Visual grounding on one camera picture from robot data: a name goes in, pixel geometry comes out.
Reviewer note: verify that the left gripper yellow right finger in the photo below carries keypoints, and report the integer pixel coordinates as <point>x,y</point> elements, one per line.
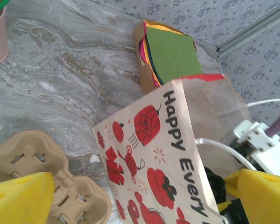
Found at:
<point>268,200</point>

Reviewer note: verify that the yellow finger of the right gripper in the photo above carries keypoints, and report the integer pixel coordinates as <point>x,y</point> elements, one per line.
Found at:
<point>227,205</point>

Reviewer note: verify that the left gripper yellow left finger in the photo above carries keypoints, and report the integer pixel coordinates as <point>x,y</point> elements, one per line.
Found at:
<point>18,200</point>

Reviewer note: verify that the red white paper gift bag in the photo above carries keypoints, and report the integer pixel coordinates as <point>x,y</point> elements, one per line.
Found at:
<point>154,130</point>

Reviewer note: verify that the brown pulp cup carrier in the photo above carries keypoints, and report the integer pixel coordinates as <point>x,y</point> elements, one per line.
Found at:
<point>84,191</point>

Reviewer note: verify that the stack of coloured felt sheets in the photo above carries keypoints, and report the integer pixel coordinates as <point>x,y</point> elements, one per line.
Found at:
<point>145,81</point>

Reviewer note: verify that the colourful paper napkin stack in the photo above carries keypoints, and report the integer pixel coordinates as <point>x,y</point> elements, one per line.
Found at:
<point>172,53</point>

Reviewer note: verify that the green wrapped straw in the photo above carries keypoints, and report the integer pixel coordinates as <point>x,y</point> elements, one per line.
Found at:
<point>1,8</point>

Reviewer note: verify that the aluminium corner post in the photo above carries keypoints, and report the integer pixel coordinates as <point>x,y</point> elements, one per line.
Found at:
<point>252,30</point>

